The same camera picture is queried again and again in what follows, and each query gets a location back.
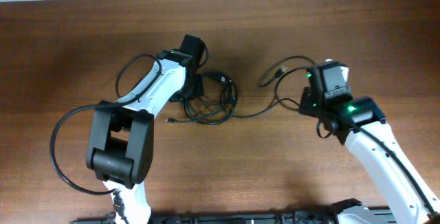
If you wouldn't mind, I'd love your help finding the black USB cable bundle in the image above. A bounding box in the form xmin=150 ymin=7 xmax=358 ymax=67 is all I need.
xmin=165 ymin=55 xmax=317 ymax=126

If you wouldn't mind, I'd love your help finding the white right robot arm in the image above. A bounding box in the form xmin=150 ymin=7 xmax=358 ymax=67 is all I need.
xmin=299 ymin=87 xmax=439 ymax=223

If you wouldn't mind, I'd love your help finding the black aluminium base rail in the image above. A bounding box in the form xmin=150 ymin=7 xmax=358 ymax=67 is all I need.
xmin=70 ymin=198 xmax=396 ymax=224

